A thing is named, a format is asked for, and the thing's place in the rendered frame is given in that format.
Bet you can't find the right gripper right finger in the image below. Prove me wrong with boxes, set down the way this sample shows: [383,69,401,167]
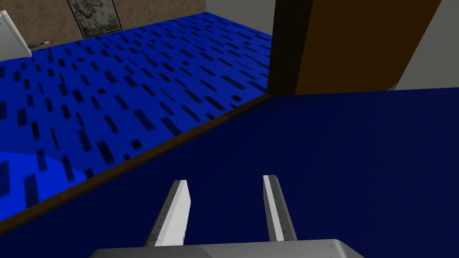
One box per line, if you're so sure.
[262,174,298,242]

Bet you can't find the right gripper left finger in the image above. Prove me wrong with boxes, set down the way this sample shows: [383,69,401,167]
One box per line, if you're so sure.
[144,179,191,248]

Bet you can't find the dark framed wall picture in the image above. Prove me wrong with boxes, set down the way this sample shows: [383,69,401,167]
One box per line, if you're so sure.
[67,0,123,39]

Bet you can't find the white door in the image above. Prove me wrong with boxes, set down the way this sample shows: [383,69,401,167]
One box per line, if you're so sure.
[0,10,33,62]

